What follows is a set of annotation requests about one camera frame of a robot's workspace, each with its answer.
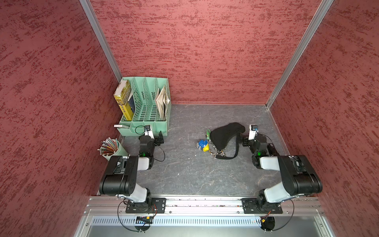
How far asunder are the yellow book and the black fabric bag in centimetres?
60

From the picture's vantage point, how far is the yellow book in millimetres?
922

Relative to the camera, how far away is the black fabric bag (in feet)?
3.08
